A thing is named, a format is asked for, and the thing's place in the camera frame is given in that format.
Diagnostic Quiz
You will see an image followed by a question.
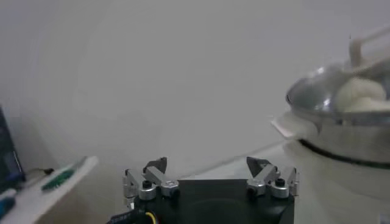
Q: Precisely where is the perforated steel steamer basket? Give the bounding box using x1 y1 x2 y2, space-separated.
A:
271 111 390 169

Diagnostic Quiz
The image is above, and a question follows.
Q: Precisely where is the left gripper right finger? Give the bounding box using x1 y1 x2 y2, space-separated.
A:
246 156 299 199

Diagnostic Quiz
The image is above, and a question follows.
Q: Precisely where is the green handled tool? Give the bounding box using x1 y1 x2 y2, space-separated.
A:
41 156 88 192

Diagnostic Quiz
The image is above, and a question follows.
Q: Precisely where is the laptop screen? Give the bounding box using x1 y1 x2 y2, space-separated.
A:
0 106 27 192

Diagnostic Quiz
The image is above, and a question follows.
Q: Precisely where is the white electric cooking pot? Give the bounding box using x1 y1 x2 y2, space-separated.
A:
283 141 390 224

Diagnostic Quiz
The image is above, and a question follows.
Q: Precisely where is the white side table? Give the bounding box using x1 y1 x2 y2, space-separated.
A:
0 155 99 224

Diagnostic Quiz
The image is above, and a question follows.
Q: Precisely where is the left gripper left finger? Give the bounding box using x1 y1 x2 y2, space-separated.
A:
121 156 180 201

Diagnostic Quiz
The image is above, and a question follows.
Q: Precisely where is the blue computer mouse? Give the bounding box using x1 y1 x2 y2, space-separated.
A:
0 188 18 220

